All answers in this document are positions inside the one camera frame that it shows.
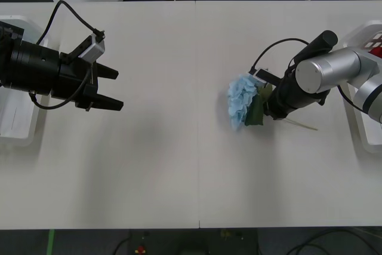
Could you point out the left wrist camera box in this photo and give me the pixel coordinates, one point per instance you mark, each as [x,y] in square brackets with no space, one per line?
[94,50]

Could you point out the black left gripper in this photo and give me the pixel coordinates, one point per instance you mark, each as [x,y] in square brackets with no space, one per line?
[71,79]

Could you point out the pale blue flower green leaves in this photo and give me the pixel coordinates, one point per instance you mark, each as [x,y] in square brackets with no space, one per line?
[241,99]

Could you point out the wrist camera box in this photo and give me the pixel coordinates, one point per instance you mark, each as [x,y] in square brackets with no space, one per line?
[94,50]
[260,76]

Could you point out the red and yellow button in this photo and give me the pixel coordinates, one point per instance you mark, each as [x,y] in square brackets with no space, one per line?
[140,249]

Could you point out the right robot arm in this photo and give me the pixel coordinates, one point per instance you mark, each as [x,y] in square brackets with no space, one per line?
[337,67]

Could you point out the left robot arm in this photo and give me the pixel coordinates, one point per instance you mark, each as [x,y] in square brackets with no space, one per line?
[30,64]

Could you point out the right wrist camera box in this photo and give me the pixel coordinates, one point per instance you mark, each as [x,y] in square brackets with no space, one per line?
[260,76]

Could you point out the green floor tape strip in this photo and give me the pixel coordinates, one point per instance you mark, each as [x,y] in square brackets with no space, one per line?
[51,241]

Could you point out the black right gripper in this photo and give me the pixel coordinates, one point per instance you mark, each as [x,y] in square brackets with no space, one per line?
[280,105]

